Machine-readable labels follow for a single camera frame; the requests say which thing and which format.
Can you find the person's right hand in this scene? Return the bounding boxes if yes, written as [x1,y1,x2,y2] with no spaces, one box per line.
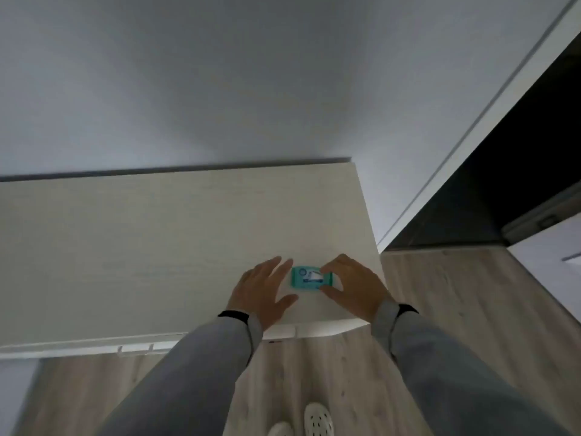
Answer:
[319,253,396,324]

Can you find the person's right forearm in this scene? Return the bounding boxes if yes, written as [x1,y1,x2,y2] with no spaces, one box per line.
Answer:
[371,299,573,436]

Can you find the white door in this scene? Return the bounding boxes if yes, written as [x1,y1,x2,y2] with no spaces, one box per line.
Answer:
[501,180,581,324]

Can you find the white door frame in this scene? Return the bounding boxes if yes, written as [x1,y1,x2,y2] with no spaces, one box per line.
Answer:
[376,0,581,252]

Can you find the teal wet wipes packet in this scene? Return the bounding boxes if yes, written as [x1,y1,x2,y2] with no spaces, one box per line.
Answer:
[290,266,337,294]

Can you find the person's left forearm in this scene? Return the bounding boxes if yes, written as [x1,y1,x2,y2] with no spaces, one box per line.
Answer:
[97,313,265,436]

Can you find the white wooden dresser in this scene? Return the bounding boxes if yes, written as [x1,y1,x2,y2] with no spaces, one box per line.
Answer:
[0,158,383,360]

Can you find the person's left hand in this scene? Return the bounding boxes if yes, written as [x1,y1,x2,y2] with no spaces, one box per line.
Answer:
[226,256,299,332]

